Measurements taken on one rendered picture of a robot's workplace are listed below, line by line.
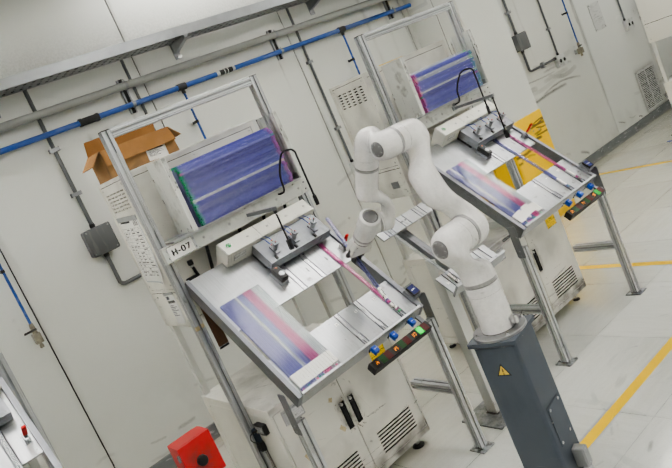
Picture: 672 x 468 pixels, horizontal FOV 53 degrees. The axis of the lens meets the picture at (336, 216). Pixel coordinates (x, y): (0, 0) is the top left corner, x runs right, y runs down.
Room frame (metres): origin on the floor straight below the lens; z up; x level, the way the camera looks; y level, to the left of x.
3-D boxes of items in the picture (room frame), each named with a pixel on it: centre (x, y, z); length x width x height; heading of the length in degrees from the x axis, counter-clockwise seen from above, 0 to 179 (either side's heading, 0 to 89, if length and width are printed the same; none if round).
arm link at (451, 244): (2.22, -0.34, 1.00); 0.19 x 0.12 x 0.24; 127
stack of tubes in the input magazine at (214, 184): (3.01, 0.35, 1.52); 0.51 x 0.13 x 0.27; 125
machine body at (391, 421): (3.08, 0.47, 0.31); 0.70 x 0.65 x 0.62; 125
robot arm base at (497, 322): (2.24, -0.36, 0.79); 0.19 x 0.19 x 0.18
